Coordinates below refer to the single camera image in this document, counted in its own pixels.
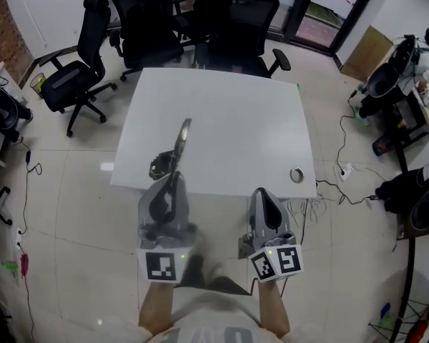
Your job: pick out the black framed glass door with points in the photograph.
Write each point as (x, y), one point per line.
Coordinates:
(329, 16)

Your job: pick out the white power strip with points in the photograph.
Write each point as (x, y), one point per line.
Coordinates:
(346, 170)
(19, 238)

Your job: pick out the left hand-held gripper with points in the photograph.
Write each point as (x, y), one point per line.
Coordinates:
(159, 264)

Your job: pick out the black office chair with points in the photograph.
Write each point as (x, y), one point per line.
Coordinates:
(146, 30)
(243, 23)
(78, 80)

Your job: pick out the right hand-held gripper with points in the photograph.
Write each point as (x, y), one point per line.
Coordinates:
(289, 259)

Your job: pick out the white table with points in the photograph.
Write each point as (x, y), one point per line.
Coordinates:
(236, 120)

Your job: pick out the person's light grey shirt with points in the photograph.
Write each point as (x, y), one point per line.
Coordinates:
(211, 320)

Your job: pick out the person's right forearm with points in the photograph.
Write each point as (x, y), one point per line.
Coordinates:
(274, 309)

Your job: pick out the cluttered work desk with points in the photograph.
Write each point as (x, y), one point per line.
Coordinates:
(414, 120)

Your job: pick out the green plastic wrapper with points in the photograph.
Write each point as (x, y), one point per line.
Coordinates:
(9, 267)

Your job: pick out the red plastic object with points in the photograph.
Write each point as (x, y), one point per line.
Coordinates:
(24, 264)

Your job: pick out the black mesh waste bin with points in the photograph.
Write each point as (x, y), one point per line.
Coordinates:
(38, 85)

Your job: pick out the person's left forearm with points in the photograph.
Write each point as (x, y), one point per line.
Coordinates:
(157, 309)

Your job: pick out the cardboard box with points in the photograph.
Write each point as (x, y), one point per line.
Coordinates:
(370, 54)

